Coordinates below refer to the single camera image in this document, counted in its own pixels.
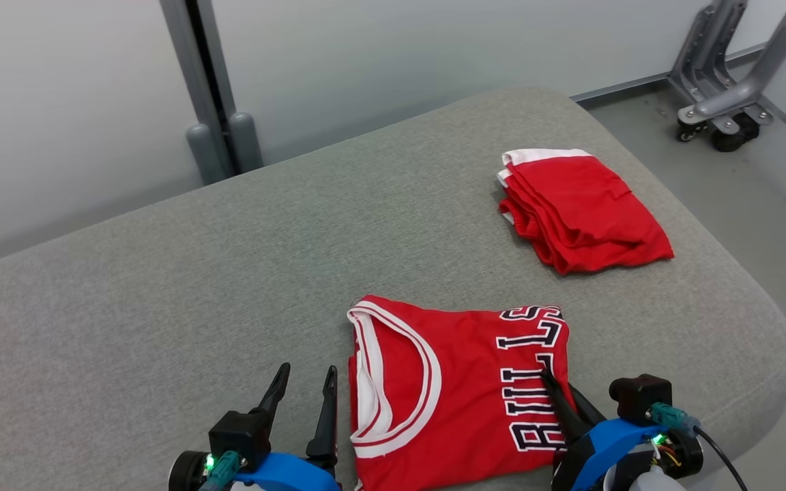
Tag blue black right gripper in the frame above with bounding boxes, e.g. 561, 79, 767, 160
540, 368, 668, 491

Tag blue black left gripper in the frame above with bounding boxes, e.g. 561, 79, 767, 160
232, 362, 343, 491

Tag red white basketball jersey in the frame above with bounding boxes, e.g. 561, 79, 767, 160
347, 295, 571, 491

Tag red white basketball shorts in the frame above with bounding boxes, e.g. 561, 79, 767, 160
497, 148, 675, 276

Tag black castor wheel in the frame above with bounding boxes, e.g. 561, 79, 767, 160
712, 113, 761, 152

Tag grey metal wheeled stand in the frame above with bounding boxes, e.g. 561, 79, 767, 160
666, 0, 786, 137

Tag teal plug camera cable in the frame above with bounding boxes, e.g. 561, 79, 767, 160
645, 402, 748, 491
199, 450, 242, 491

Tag grey partition post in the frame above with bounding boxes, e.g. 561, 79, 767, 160
159, 0, 264, 186

